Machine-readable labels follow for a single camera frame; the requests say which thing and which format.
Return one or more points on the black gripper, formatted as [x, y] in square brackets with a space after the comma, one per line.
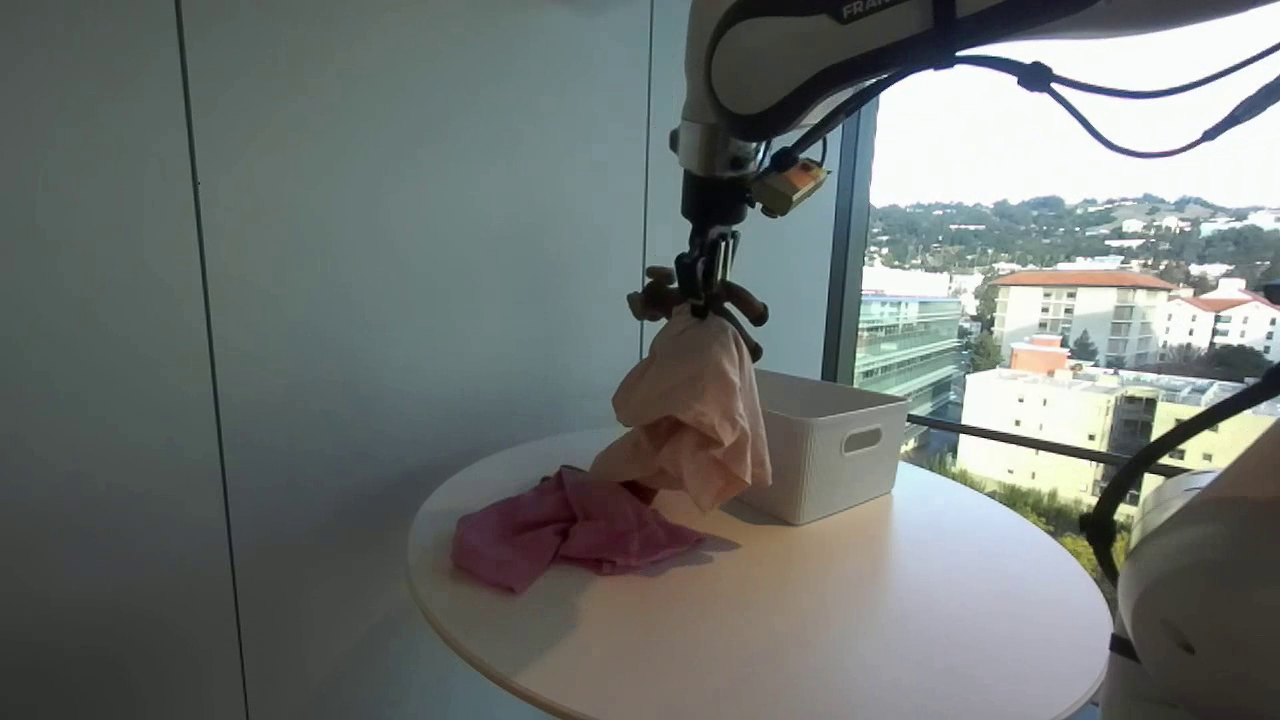
[717, 212]

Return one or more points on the light pink cloth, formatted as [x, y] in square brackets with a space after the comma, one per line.
[692, 412]

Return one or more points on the magenta pink cloth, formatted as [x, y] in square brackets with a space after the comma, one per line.
[573, 525]

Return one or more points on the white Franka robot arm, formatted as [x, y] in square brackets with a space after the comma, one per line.
[826, 54]

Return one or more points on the white plastic storage box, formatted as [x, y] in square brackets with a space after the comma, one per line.
[833, 453]

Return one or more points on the glass-fronted building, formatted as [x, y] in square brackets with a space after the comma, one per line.
[905, 353]

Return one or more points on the dark balcony railing bar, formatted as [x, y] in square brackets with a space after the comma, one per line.
[1015, 440]

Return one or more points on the flat-roofed white building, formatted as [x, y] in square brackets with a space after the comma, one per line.
[1042, 420]

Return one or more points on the red-roofed building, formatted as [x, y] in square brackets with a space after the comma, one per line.
[1066, 306]

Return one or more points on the dark window frame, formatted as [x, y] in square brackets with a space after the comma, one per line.
[851, 253]

